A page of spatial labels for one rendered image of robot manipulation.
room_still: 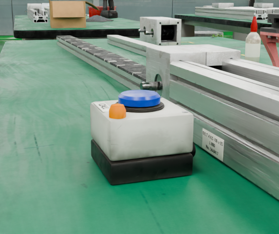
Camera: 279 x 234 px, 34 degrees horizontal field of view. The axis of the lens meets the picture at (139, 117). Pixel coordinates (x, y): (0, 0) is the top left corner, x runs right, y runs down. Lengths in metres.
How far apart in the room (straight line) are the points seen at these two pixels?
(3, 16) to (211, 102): 11.09
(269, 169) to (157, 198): 0.10
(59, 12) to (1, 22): 8.87
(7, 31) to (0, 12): 0.46
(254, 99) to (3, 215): 0.22
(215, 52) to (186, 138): 0.20
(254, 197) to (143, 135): 0.11
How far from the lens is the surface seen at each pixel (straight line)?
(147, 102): 0.41
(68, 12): 2.67
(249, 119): 0.41
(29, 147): 0.52
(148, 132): 0.40
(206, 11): 4.61
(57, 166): 0.46
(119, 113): 0.39
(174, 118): 0.40
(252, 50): 1.20
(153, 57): 0.62
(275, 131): 0.38
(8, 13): 11.50
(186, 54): 0.57
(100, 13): 4.06
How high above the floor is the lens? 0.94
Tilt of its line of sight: 15 degrees down
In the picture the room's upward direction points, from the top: straight up
